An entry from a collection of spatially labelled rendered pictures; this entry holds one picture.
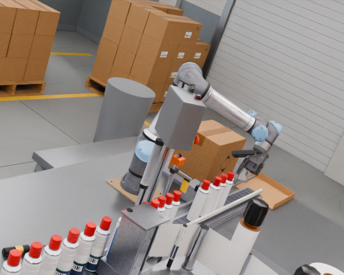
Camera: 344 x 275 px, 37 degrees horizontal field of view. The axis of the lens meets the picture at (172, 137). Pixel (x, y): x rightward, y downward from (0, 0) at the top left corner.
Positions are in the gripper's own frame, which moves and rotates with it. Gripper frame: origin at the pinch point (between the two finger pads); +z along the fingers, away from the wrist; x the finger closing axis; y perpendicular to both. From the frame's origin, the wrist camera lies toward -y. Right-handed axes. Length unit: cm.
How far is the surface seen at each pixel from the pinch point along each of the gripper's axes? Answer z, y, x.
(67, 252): 57, 2, -98
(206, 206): 18.3, 1.4, -16.5
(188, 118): -2, -2, -75
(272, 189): -15, 1, 63
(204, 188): 12.8, 0.6, -29.3
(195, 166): 3.0, -25.1, 9.3
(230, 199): 7.4, -1.6, 15.1
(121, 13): -120, -295, 216
